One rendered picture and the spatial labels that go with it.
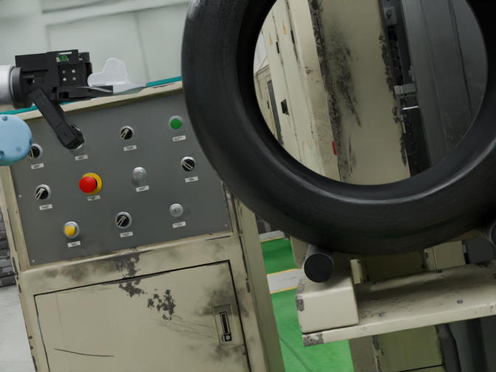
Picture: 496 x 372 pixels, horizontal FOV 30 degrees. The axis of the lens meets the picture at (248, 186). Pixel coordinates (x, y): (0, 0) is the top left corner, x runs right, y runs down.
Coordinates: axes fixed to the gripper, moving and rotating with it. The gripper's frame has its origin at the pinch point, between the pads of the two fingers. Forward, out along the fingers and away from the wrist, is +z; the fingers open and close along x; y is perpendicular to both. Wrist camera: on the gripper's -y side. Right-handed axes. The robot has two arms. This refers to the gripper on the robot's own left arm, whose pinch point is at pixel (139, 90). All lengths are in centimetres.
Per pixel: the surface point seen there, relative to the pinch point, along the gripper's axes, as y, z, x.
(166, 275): -41, -10, 60
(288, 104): 2, 3, 444
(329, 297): -33.7, 28.8, -12.1
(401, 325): -39, 39, -12
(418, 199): -19.7, 42.8, -13.1
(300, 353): -124, 6, 307
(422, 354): -53, 45, 25
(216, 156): -11.3, 13.2, -10.0
